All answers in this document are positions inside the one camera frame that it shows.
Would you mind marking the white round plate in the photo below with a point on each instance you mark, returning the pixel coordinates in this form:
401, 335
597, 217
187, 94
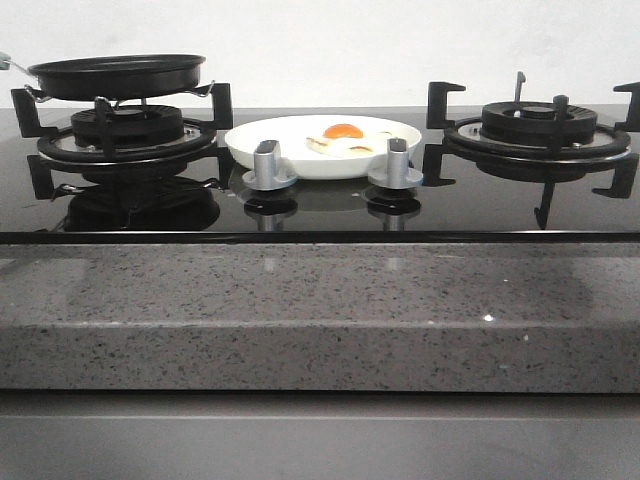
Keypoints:
292, 131

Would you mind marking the fried egg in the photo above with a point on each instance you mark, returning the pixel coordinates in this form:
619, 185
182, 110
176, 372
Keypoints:
346, 140

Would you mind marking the black frying pan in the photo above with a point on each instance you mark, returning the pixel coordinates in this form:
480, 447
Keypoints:
121, 77

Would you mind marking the silver stove knob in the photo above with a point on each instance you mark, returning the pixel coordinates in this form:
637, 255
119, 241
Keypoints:
396, 174
270, 172

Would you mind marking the black glass gas cooktop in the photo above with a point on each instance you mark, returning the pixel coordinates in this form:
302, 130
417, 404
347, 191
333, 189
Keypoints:
461, 200

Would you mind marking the black burner with pan support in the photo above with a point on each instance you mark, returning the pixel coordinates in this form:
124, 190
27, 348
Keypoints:
115, 144

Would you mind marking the grey cabinet front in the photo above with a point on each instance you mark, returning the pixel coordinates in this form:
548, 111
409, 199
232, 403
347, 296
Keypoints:
64, 435

